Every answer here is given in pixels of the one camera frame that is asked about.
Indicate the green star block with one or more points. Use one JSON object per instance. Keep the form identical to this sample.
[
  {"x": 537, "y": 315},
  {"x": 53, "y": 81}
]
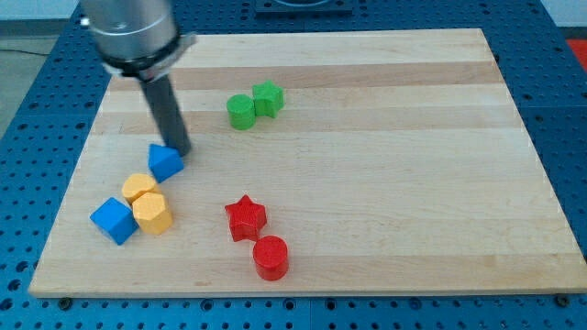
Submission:
[{"x": 268, "y": 99}]

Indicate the green cylinder block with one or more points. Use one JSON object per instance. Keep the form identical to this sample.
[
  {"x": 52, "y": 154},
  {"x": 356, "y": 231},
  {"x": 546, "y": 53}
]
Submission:
[{"x": 241, "y": 112}]

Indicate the red star block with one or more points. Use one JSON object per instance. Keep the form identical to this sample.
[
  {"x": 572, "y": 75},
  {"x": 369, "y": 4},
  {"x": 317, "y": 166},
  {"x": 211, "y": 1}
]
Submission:
[{"x": 245, "y": 219}]

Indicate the yellow cylinder block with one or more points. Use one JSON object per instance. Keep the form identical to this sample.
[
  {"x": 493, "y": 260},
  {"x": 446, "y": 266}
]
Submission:
[{"x": 138, "y": 184}]

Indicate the wooden board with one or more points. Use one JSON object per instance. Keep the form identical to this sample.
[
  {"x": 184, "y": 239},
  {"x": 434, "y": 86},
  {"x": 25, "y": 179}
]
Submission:
[{"x": 399, "y": 165}]

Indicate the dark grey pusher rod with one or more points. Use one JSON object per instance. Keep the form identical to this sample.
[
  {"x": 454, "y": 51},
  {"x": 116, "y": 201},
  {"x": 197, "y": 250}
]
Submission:
[{"x": 166, "y": 113}]

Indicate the yellow hexagon block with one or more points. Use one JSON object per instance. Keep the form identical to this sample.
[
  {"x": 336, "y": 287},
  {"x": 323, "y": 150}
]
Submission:
[{"x": 152, "y": 213}]

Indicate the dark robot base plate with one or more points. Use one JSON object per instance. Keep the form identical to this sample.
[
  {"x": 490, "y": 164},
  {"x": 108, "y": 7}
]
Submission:
[{"x": 267, "y": 7}]

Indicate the red cylinder block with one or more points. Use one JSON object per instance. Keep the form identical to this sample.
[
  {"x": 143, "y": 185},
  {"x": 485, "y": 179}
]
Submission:
[{"x": 270, "y": 254}]

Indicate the blue cube block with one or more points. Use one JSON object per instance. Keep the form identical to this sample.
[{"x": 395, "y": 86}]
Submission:
[{"x": 115, "y": 220}]

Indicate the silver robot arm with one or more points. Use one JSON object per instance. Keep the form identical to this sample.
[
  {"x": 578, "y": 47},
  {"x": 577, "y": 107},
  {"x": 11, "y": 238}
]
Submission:
[{"x": 141, "y": 39}]

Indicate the blue triangular block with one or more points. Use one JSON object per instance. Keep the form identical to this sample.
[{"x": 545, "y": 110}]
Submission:
[{"x": 164, "y": 162}]

